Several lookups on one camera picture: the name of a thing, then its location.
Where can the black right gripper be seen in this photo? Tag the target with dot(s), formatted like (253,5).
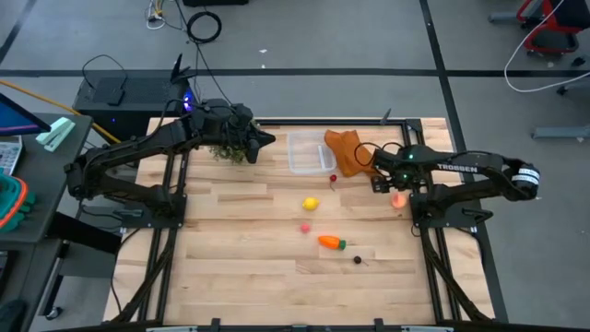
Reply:
(392,161)

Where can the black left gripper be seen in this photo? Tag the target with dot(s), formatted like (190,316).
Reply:
(221,122)

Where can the orange toy peach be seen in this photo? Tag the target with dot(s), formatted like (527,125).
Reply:
(398,201)

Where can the orange toy carrot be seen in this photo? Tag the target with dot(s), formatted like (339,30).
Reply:
(328,242)

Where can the dark toy cherry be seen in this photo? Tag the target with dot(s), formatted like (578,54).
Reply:
(357,259)

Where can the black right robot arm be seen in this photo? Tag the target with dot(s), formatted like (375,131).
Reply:
(461,167)

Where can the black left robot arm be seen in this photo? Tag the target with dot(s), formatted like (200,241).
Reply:
(138,147)

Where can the clear plastic tupperware container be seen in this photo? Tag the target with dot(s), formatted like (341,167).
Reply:
(309,154)

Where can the green potted plant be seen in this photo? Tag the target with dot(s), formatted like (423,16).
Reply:
(228,154)

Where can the red toy cherry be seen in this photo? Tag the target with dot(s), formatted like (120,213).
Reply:
(333,178)

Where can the orange cloth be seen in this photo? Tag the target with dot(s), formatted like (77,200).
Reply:
(343,147)

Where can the yellow toy lemon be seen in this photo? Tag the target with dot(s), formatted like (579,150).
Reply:
(310,204)

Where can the pink toy ball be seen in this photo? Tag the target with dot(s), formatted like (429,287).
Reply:
(305,228)

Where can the black wifi antenna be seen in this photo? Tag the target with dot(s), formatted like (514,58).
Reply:
(179,69)

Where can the black computer tower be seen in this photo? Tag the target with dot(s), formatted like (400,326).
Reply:
(138,99)

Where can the mint green stapler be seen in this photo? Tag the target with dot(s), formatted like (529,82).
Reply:
(55,133)

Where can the dark grey side desk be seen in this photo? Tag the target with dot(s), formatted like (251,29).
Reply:
(41,184)

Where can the red and black chair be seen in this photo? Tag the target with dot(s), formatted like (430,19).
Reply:
(553,27)

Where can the computer monitor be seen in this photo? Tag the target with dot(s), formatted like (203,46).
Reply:
(16,117)

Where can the grey calculator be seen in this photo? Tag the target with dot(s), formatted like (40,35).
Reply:
(9,154)

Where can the teal and orange basket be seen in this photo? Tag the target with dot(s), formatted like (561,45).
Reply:
(11,198)

